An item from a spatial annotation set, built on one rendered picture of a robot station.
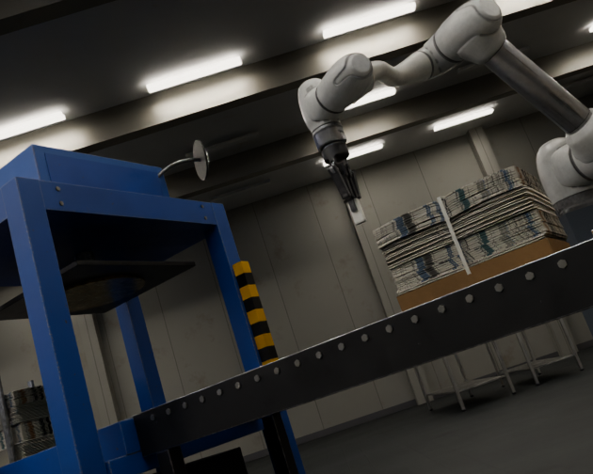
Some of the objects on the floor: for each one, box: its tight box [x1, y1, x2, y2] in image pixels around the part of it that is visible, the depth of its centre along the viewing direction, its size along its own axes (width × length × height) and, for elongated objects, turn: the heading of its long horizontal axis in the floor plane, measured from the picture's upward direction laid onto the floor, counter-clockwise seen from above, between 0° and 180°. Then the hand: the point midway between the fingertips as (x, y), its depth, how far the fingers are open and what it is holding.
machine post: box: [1, 177, 107, 474], centre depth 173 cm, size 9×9×155 cm
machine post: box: [204, 202, 306, 474], centre depth 246 cm, size 9×9×155 cm
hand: (357, 212), depth 179 cm, fingers closed
